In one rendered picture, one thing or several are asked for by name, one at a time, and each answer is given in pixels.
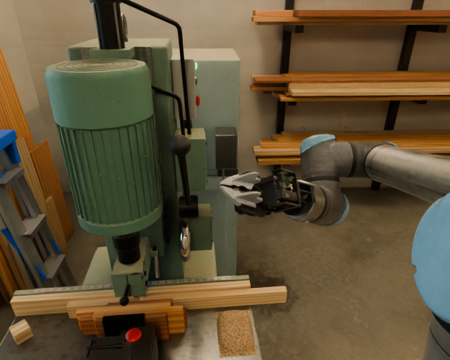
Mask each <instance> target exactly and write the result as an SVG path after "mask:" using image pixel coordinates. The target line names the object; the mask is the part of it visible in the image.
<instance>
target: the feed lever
mask: <svg viewBox="0 0 450 360"><path fill-rule="evenodd" d="M169 148H170V150H171V152H172V153H173V154H174V155H176V156H178V160H179V168H180V172H181V180H182V185H183V190H184V196H180V197H179V216H180V217H181V218H195V217H198V216H199V206H198V197H197V196H196V195H190V191H189V178H188V171H187V165H186V155H187V154H188V153H189V151H190V149H191V142H190V141H189V139H188V138H187V137H186V136H184V135H176V136H174V137H173V138H172V139H171V141H170V143H169Z"/></svg>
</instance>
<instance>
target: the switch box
mask: <svg viewBox="0 0 450 360"><path fill-rule="evenodd" d="M184 60H185V69H186V84H187V92H188V100H189V116H190V119H196V83H195V65H194V55H193V54H184ZM170 62H171V81H172V91H173V93H174V94H176V95H178V96H179V97H180V99H181V102H182V109H183V116H184V120H185V119H186V112H185V104H184V90H183V82H182V74H181V60H180V54H173V55H172V57H171V60H170ZM173 103H174V119H175V120H179V108H178V103H177V100H176V99H175V98H173Z"/></svg>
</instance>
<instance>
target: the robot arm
mask: <svg viewBox="0 0 450 360"><path fill-rule="evenodd" d="M299 157H300V159H301V179H302V180H297V176H296V173H295V172H292V171H289V170H286V169H283V168H279V169H275V170H273V171H271V172H272V173H274V174H278V176H276V175H272V176H268V177H266V178H264V177H263V178H261V176H260V175H259V174H258V173H256V172H254V171H247V172H244V173H242V174H237V175H234V176H230V177H228V178H226V179H224V180H223V181H222V182H221V183H220V189H221V190H222V191H223V192H224V194H225V195H226V196H227V197H228V198H229V200H230V201H231V202H232V203H233V204H234V209H235V211H236V212H237V213H238V214H247V215H249V216H259V217H264V216H265V215H264V213H265V214H266V216H268V215H270V214H271V213H272V212H274V213H279V212H282V211H283V212H284V214H285V215H286V216H287V217H288V218H290V219H292V220H296V221H304V222H305V224H309V223H313V224H319V225H321V226H333V225H337V224H339V223H341V222H342V221H343V220H344V219H345V218H346V216H347V214H348V212H349V201H348V199H347V198H346V196H345V195H344V194H343V193H342V192H341V186H340V179H339V177H345V178H369V179H372V180H374V181H377V182H381V183H383V184H386V185H389V186H391V187H394V188H395V189H398V190H400V191H403V192H406V193H408V194H411V195H412V196H415V197H417V198H420V199H423V200H424V201H427V202H429V203H432V205H431V206H430V207H429V208H428V210H427V211H426V213H425V214H424V215H423V217H422V218H421V221H420V222H419V225H418V226H417V229H416V233H415V235H414V241H413V244H412V252H411V263H412V266H415V267H416V273H415V274H414V280H415V283H416V287H417V289H418V290H419V293H420V295H421V297H422V299H423V300H424V302H425V304H426V305H427V306H428V307H429V308H430V309H431V322H430V326H429V332H428V336H427V340H426V346H425V350H424V357H423V360H450V157H447V156H440V155H436V154H429V153H424V152H420V151H414V150H409V149H403V148H399V147H398V146H397V145H396V144H394V143H391V142H387V141H380V142H347V141H336V137H335V136H334V135H332V134H318V135H315V136H310V137H309V138H307V139H304V140H303V141H302V142H301V144H300V155H299ZM280 171H285V172H288V173H287V174H281V173H279V172H280ZM291 176H293V177H294V178H293V179H292V181H290V179H289V177H291ZM235 188H238V189H240V190H241V191H246V192H240V191H234V190H233V189H235ZM249 190H251V191H249Z"/></svg>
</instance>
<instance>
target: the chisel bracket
mask: <svg viewBox="0 0 450 360"><path fill-rule="evenodd" d="M140 239H141V241H140V244H139V248H140V253H141V258H140V259H139V260H138V261H137V262H136V263H133V264H128V265H126V264H121V263H120V262H119V260H118V255H116V260H115V262H114V267H113V269H112V272H111V280H112V284H113V288H114V293H115V297H122V296H123V295H124V291H125V288H126V285H127V284H130V285H131V287H130V290H129V295H128V296H143V295H145V294H146V288H147V286H148V277H149V269H150V263H151V257H149V248H151V247H150V242H149V237H148V236H141V237H140Z"/></svg>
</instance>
